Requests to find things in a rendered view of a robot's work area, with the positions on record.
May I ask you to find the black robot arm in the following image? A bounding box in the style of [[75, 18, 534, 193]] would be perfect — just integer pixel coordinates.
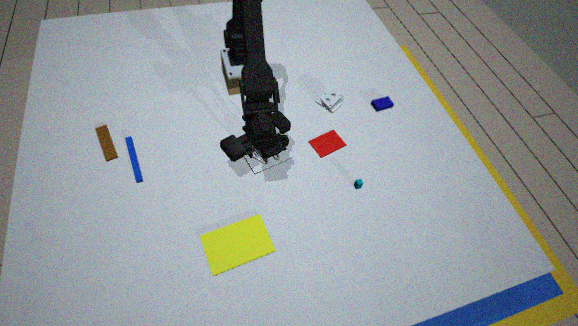
[[224, 0, 289, 159]]

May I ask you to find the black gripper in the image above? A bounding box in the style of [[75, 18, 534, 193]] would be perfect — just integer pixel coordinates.
[[220, 111, 291, 162]]

